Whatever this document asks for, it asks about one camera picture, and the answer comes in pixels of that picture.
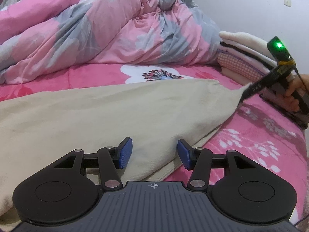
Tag beige khaki trousers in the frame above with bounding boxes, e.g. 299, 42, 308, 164
1, 78, 244, 231

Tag person's right hand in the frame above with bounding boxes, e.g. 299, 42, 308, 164
276, 74, 309, 113

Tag white wall socket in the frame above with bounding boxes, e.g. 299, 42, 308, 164
284, 0, 291, 7

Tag pink floral fleece bedsheet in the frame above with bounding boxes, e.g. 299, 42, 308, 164
1, 63, 307, 223

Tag stack of folded clothes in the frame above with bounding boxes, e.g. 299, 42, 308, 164
217, 31, 277, 85

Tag pink grey floral duvet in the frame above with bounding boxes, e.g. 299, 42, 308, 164
1, 0, 221, 84

